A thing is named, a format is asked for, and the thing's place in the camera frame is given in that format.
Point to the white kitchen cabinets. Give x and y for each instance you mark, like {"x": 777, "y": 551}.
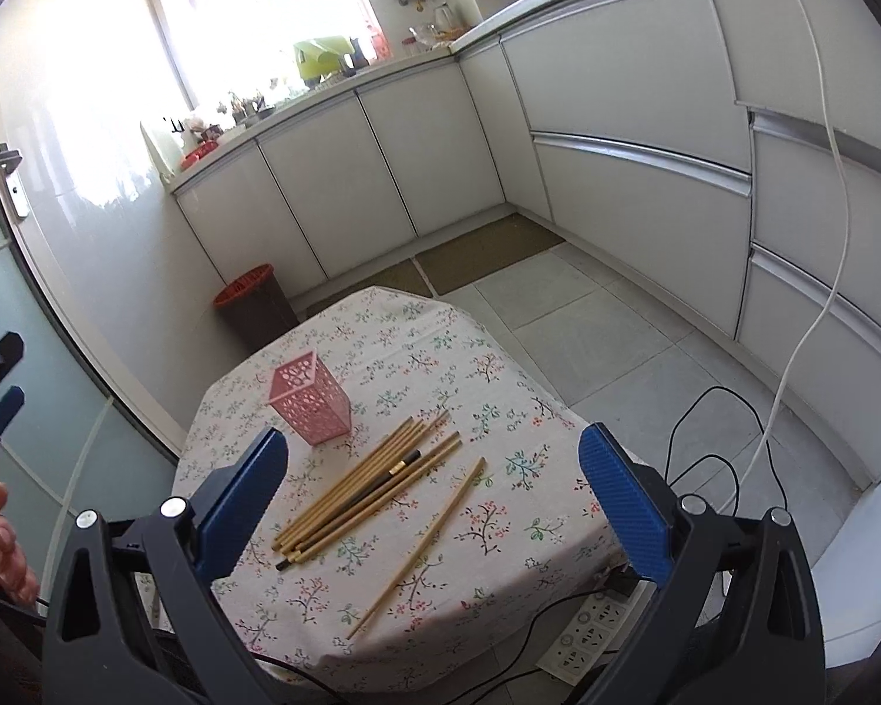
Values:
{"x": 724, "y": 154}

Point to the person's left hand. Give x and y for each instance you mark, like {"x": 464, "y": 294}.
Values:
{"x": 17, "y": 578}

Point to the green plastic container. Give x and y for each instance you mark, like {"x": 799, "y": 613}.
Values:
{"x": 326, "y": 56}

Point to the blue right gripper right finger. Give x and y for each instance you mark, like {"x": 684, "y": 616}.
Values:
{"x": 634, "y": 499}

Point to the floral tablecloth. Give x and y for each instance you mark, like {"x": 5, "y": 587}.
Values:
{"x": 529, "y": 532}

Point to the white power strip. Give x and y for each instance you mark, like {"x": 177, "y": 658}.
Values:
{"x": 599, "y": 629}

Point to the red rimmed trash bin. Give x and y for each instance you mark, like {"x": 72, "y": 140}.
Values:
{"x": 255, "y": 308}

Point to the black tipped chopstick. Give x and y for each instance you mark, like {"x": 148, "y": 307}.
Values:
{"x": 354, "y": 506}

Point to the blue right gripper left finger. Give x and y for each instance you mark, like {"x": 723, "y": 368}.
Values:
{"x": 231, "y": 502}

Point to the bamboo chopstick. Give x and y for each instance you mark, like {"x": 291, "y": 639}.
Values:
{"x": 431, "y": 425}
{"x": 347, "y": 487}
{"x": 408, "y": 477}
{"x": 422, "y": 546}

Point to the metal door handle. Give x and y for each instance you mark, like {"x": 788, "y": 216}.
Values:
{"x": 12, "y": 184}

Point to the pink perforated utensil holder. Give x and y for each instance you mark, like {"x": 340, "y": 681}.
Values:
{"x": 306, "y": 395}

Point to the brown floor mat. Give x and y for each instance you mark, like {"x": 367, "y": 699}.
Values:
{"x": 455, "y": 264}

